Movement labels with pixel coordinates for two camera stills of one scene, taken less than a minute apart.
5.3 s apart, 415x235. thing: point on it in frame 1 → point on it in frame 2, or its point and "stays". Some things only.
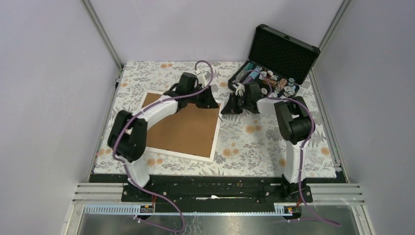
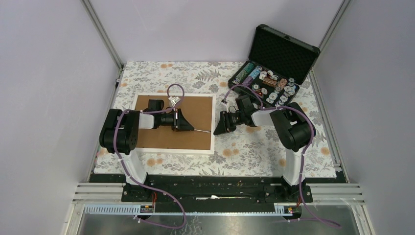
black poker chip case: x=278 y=62 stays
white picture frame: x=192 y=131 stays
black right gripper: x=230 y=108 → x=224 y=125
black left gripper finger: x=208 y=100 → x=183 y=125
